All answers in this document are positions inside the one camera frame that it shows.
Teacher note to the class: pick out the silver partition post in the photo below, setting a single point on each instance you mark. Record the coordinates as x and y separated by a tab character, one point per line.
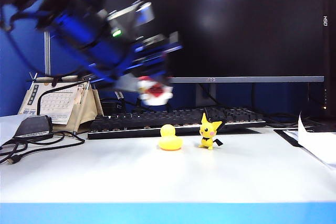
46	53

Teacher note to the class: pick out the beige desk calendar stand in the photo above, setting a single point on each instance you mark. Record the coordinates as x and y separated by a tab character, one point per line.
84	111

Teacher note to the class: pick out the yellow rubber duck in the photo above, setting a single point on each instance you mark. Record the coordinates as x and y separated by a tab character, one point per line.
170	141

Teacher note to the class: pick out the black monitor with HSO print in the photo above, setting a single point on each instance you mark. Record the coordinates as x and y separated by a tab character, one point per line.
330	51

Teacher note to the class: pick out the black mechanical keyboard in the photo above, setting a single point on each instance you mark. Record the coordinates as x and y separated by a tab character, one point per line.
162	121

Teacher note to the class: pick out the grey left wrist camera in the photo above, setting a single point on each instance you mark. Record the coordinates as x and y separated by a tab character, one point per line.
131	18

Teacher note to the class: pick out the white paper sheet upright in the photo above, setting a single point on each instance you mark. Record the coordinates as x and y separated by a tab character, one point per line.
312	140

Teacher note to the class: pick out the black desk mat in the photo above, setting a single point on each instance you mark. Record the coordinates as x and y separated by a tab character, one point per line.
287	135

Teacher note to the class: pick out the black power adapter brick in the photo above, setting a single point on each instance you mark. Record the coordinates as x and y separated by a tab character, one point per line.
32	125

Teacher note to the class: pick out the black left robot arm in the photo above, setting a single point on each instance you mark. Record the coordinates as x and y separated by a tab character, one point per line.
68	6

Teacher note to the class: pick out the grey monitor stand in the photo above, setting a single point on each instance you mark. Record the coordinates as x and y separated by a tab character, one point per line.
205	95

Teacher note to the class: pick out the yellow Pichu figure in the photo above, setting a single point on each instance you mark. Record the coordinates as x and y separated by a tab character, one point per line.
206	129

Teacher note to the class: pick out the large black computer monitor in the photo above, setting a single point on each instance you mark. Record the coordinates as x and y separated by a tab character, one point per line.
236	24

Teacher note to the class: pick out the white paper sheet flat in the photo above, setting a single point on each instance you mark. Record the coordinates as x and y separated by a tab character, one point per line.
9	127

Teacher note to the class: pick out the small black box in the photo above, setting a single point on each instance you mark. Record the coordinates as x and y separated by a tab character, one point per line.
109	106

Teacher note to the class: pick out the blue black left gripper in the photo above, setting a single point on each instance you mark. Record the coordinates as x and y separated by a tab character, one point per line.
141	58

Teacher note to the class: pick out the white doll with red trim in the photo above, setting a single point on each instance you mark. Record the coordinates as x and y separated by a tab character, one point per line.
155	93

